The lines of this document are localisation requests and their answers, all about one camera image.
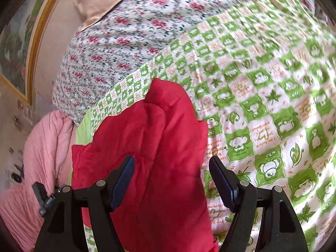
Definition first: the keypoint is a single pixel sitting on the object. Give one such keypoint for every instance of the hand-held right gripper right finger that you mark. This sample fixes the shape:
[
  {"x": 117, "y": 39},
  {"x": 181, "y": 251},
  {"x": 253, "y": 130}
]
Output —
[{"x": 223, "y": 183}]

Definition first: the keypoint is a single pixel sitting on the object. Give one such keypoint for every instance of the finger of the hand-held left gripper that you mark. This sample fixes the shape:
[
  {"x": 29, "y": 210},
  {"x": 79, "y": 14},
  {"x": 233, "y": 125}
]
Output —
[{"x": 47, "y": 202}]

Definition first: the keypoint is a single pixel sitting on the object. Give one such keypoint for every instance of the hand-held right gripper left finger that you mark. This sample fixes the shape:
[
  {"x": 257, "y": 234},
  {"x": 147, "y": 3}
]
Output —
[{"x": 123, "y": 183}]

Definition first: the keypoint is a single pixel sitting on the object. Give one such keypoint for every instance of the red quilted jacket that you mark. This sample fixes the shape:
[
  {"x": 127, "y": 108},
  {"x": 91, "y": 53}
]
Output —
[{"x": 157, "y": 141}]

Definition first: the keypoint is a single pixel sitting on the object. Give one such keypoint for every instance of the pink quilt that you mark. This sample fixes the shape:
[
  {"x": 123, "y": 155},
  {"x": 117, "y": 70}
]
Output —
[{"x": 39, "y": 149}]

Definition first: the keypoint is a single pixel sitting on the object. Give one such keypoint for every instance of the green checkered printed blanket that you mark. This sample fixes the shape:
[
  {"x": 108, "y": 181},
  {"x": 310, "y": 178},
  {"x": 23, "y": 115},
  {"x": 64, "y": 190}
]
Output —
[{"x": 262, "y": 97}]

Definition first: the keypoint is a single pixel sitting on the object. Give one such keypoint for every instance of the floral quilt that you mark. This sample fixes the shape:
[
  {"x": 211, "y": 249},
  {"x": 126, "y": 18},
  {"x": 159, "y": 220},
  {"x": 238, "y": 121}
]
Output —
[{"x": 131, "y": 44}]

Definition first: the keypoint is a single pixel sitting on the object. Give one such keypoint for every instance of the gold framed picture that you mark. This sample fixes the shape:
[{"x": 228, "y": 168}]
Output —
[{"x": 34, "y": 44}]

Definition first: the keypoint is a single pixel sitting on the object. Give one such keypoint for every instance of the beige pillow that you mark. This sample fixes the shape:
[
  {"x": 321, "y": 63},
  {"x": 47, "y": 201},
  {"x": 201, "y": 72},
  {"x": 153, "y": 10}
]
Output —
[{"x": 105, "y": 0}]

